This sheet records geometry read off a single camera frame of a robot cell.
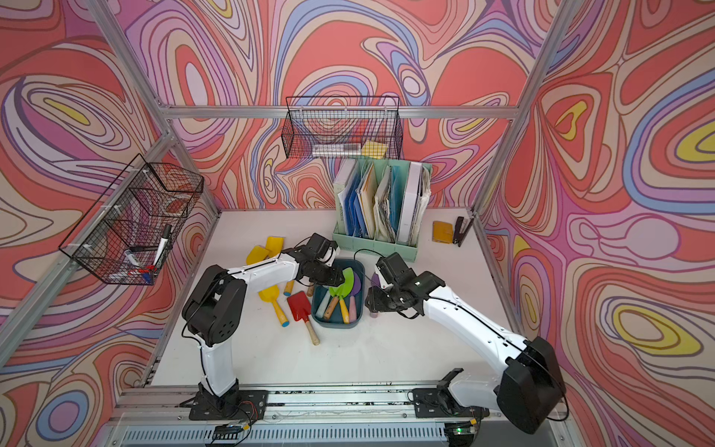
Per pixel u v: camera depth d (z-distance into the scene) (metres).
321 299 0.91
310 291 0.92
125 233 0.75
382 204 0.92
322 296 0.93
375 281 0.99
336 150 0.82
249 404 0.72
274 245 1.07
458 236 1.10
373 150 0.82
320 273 0.82
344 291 0.93
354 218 0.98
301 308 0.91
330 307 0.88
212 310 0.51
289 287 0.95
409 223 0.99
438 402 0.66
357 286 0.94
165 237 0.69
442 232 1.11
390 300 0.66
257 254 1.05
